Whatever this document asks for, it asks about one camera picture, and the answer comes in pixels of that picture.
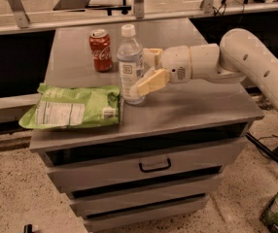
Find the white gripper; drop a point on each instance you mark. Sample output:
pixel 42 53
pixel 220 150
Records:
pixel 175 63

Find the clear plastic water bottle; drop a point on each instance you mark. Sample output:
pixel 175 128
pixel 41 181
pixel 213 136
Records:
pixel 131 64

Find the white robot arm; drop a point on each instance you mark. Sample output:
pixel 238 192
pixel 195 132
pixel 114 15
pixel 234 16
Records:
pixel 239 55

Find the green rice chip bag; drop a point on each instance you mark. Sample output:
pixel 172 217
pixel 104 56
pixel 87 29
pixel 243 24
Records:
pixel 84 107

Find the red Coca-Cola can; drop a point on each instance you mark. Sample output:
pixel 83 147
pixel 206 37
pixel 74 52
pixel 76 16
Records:
pixel 100 42

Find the grey drawer cabinet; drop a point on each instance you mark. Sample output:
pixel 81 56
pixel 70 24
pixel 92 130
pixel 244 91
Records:
pixel 200 126

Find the black drawer handle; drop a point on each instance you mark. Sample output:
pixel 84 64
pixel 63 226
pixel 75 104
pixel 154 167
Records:
pixel 155 167

